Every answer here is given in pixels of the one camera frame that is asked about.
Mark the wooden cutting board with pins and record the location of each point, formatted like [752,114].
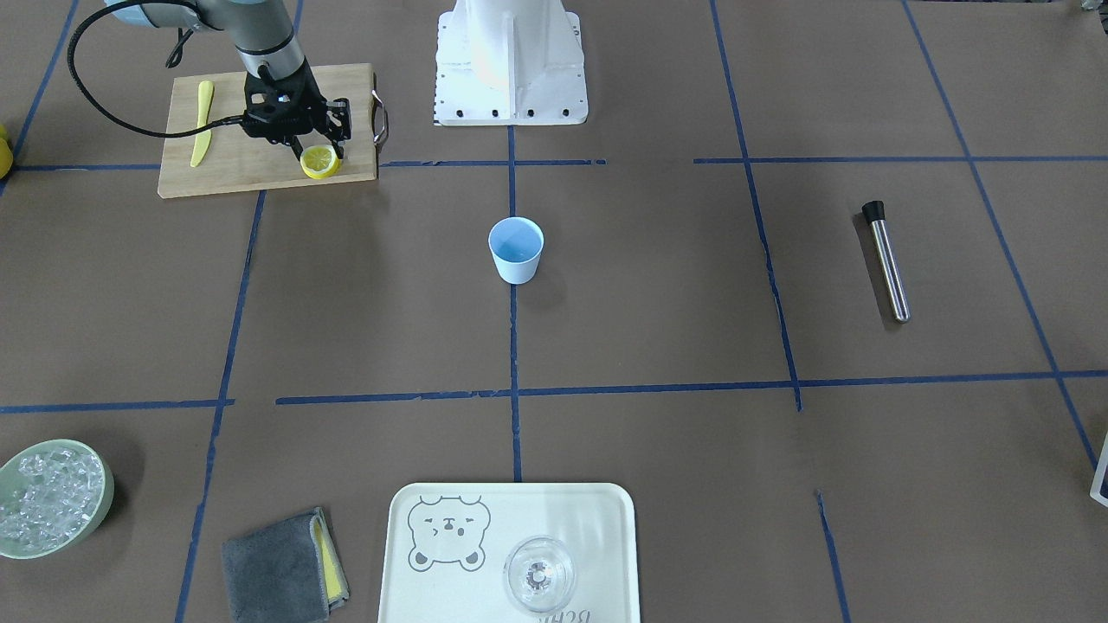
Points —
[236,162]

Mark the light blue cup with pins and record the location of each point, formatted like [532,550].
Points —
[516,244]

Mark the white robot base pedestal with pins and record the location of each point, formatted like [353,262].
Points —
[501,63]

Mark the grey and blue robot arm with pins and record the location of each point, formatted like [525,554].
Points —
[261,31]

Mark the yellow lemon slice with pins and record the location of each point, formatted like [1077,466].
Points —
[318,162]

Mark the green bowl of ice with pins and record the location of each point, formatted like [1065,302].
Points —
[54,494]

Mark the grey and yellow cloth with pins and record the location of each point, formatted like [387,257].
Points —
[289,571]

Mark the cream tray with bear print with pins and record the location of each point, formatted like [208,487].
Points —
[447,545]

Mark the white box at edge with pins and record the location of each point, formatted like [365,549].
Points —
[1098,491]

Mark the yellow lemon at table edge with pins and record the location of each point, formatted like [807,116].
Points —
[7,157]

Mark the steel muddler with black tip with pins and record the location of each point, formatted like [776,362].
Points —
[875,216]

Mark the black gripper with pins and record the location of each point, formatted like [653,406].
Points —
[337,120]

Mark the clear glass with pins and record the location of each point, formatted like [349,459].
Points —
[539,576]

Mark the yellow plastic knife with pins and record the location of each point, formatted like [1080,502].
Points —
[202,140]

